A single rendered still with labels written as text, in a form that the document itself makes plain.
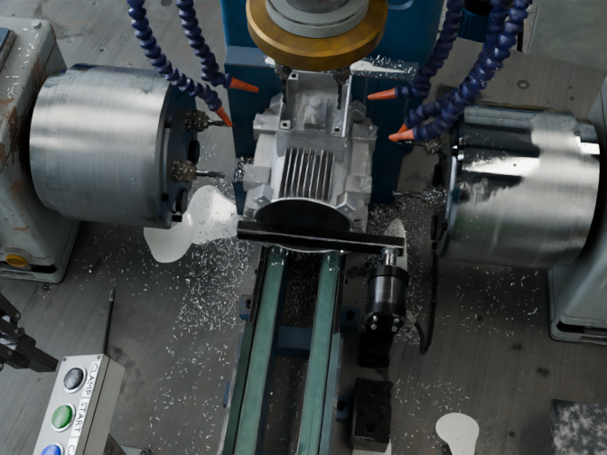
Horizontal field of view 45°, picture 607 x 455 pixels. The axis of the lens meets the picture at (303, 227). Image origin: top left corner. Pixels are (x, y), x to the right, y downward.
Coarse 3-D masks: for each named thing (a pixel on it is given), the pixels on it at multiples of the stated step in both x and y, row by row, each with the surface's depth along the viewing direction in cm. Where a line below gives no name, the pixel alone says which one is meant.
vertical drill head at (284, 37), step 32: (256, 0) 93; (288, 0) 89; (320, 0) 87; (352, 0) 89; (384, 0) 93; (256, 32) 90; (288, 32) 90; (320, 32) 88; (352, 32) 90; (384, 32) 93; (288, 64) 90; (320, 64) 89
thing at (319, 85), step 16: (288, 80) 111; (304, 80) 113; (320, 80) 113; (288, 96) 113; (320, 96) 113; (336, 96) 113; (304, 112) 112; (320, 112) 109; (336, 112) 112; (288, 128) 106; (320, 128) 110; (336, 128) 106; (288, 144) 108; (304, 144) 108; (320, 144) 108; (336, 144) 107; (336, 160) 110
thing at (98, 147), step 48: (48, 96) 108; (96, 96) 107; (144, 96) 107; (48, 144) 106; (96, 144) 105; (144, 144) 105; (192, 144) 123; (48, 192) 111; (96, 192) 108; (144, 192) 107
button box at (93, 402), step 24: (72, 360) 97; (96, 360) 95; (96, 384) 93; (120, 384) 97; (48, 408) 94; (72, 408) 92; (96, 408) 92; (48, 432) 92; (72, 432) 90; (96, 432) 92
